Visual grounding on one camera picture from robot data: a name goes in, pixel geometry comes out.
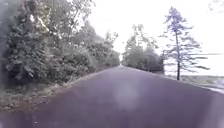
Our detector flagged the group of leafy trees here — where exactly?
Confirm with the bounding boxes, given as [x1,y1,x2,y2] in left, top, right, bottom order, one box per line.
[120,23,165,74]

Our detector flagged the grey asphalt road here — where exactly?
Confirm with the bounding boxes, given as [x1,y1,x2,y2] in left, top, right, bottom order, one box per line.
[0,65,224,128]

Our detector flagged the tall thin conifer tree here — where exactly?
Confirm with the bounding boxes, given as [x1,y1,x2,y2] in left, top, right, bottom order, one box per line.
[159,5,211,82]

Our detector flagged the dense wood of trees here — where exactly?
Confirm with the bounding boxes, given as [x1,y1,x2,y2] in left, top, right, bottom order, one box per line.
[0,0,122,88]

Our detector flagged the grass and gravel verge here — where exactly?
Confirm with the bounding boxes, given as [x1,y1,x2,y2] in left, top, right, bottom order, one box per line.
[0,68,108,113]

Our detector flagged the grassy roadside verge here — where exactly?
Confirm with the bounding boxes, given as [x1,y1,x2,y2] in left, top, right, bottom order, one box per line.
[163,73,224,95]

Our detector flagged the pale water surface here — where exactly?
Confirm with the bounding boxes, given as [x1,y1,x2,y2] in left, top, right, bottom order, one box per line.
[163,53,224,78]

